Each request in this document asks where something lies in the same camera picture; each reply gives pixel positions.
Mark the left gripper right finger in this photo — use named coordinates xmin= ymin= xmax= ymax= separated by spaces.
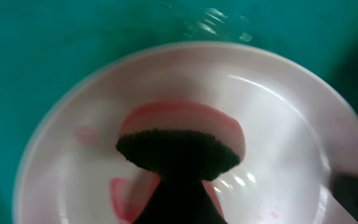
xmin=170 ymin=181 xmax=227 ymax=224

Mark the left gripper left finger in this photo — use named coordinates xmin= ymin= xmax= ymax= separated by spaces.
xmin=132 ymin=180 xmax=170 ymax=224

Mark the white plate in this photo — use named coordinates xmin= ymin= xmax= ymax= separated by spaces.
xmin=13 ymin=42 xmax=358 ymax=223

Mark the teal plastic tray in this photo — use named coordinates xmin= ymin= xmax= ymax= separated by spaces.
xmin=0 ymin=0 xmax=358 ymax=223

